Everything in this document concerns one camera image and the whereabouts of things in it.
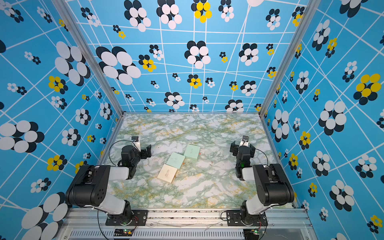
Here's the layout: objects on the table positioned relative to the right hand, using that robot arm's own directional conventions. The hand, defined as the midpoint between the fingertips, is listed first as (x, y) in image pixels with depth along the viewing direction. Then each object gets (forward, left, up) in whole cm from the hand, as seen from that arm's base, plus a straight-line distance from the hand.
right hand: (245, 143), depth 92 cm
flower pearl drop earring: (-10, +21, -9) cm, 25 cm away
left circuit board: (-46, +66, -10) cm, 81 cm away
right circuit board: (-46, +4, -9) cm, 47 cm away
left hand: (0, +64, -1) cm, 64 cm away
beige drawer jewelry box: (-18, +47, -5) cm, 51 cm away
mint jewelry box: (-4, +34, -5) cm, 34 cm away
